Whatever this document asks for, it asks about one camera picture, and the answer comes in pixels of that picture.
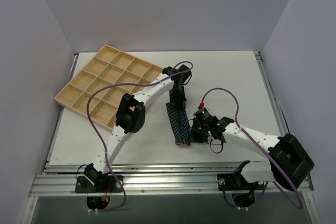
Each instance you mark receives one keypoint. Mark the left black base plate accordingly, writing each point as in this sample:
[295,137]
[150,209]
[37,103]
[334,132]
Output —
[108,184]

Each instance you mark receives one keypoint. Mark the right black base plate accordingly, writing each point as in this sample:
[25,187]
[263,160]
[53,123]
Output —
[231,182]

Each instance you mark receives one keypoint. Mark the navy striped underwear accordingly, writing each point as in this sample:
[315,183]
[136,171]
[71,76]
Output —
[179,123]

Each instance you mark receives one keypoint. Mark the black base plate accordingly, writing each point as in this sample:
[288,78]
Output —
[108,184]
[231,182]

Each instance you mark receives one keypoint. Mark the wooden compartment tray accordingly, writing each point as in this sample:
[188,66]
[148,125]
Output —
[94,93]

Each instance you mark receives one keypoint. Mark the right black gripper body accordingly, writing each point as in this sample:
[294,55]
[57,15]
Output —
[197,131]

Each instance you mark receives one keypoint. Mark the aluminium frame rail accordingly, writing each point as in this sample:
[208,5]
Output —
[139,181]

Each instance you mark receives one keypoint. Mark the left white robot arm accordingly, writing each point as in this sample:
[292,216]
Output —
[130,117]

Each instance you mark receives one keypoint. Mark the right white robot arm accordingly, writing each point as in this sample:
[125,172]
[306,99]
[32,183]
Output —
[287,163]

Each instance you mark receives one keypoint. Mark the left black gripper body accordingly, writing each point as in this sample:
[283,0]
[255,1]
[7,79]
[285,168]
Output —
[177,100]

